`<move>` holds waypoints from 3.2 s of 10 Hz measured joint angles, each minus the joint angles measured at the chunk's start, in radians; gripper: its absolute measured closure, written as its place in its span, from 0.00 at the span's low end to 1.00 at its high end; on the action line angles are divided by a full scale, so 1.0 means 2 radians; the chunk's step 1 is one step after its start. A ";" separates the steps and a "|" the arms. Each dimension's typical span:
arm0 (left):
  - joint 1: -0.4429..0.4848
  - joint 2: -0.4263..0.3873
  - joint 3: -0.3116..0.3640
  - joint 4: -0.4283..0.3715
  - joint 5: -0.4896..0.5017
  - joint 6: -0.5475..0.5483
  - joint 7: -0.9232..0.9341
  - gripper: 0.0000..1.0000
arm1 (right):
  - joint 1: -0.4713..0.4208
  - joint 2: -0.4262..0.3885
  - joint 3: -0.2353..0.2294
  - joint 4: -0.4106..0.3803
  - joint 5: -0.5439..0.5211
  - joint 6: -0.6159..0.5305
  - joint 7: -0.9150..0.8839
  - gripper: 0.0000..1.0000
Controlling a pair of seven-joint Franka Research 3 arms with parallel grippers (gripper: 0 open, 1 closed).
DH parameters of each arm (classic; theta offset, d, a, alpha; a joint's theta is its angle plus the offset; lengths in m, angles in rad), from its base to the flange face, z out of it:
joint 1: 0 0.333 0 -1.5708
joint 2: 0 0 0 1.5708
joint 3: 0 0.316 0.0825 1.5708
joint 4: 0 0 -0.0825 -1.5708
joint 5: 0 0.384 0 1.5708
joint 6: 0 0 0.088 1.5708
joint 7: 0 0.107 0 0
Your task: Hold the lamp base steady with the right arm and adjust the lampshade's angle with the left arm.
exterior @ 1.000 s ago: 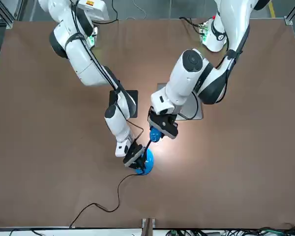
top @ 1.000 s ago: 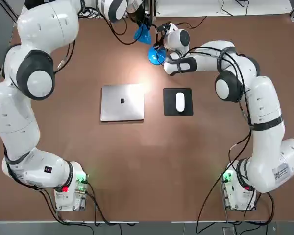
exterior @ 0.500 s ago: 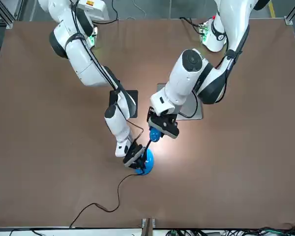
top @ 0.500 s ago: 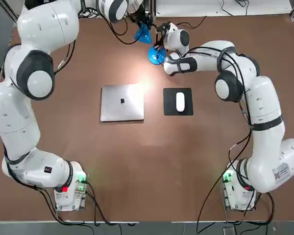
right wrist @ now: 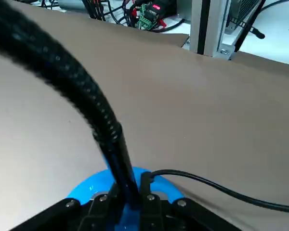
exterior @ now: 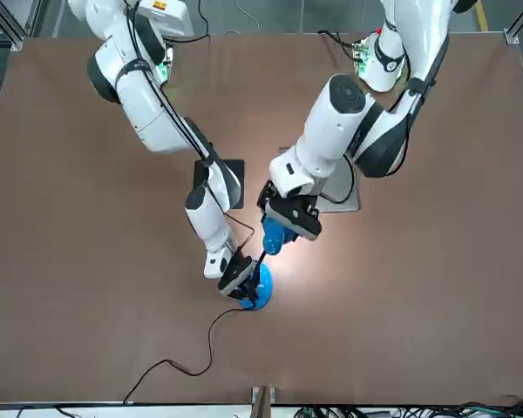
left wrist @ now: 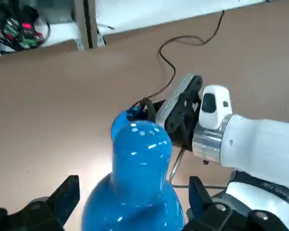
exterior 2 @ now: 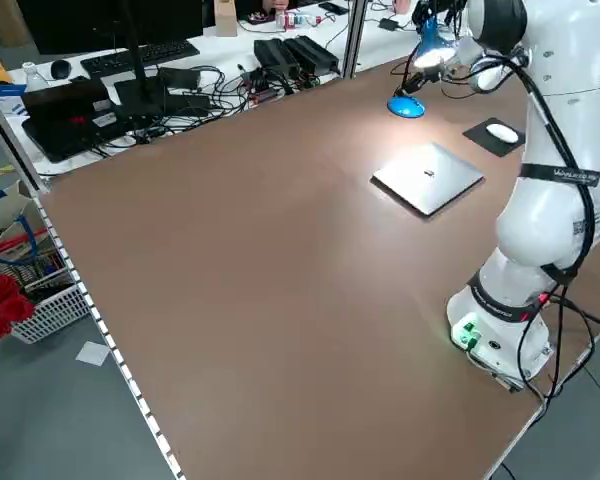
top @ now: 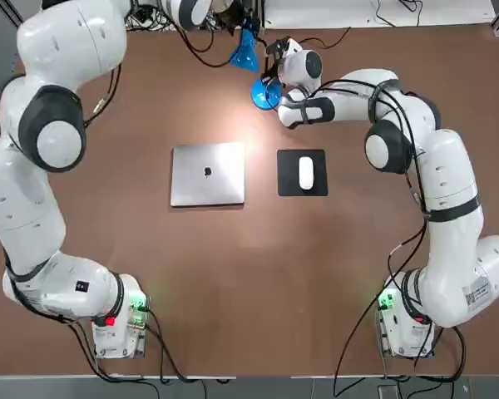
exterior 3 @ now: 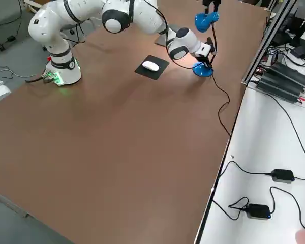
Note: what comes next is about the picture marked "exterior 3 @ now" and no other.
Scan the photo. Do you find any blue desk lamp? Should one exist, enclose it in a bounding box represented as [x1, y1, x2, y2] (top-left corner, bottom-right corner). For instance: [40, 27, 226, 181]
[192, 11, 221, 77]

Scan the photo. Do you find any dark mouse pad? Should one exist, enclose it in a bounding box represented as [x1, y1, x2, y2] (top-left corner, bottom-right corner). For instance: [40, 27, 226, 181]
[134, 54, 170, 81]

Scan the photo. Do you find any white computer mouse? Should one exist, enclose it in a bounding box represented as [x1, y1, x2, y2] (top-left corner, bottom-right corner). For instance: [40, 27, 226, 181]
[141, 60, 160, 72]

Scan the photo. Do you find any black power supply unit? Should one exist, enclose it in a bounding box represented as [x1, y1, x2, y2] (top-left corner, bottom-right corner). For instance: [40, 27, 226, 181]
[270, 62, 305, 86]
[256, 75, 305, 104]

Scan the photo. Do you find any black monitor stand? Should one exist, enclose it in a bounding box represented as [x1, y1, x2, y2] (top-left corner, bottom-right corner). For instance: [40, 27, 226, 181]
[289, 0, 305, 59]

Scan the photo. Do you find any white desk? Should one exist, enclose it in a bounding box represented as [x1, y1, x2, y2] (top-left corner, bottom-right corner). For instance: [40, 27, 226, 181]
[195, 83, 305, 244]

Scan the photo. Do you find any black lamp power cable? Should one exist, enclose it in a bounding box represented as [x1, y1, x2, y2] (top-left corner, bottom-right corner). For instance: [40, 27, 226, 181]
[211, 75, 232, 138]

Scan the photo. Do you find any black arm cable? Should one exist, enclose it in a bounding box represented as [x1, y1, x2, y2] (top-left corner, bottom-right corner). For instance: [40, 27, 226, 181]
[128, 0, 198, 69]

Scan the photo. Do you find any circuit board with wires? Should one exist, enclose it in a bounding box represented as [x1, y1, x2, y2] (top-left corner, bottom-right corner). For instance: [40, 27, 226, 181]
[254, 65, 269, 77]

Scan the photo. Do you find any aluminium frame post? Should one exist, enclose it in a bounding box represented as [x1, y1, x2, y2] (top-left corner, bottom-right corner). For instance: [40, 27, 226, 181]
[240, 0, 299, 86]

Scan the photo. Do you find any black power supply cable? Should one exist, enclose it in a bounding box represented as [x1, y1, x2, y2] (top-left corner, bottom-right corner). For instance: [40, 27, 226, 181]
[263, 91, 305, 168]

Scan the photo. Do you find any black adapter cable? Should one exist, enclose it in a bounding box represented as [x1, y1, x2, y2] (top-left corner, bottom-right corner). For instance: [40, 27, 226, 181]
[269, 187, 305, 229]
[212, 197, 250, 221]
[218, 160, 273, 178]

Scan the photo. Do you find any black base cable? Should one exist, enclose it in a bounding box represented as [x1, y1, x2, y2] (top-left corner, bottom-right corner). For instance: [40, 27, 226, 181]
[24, 75, 46, 83]

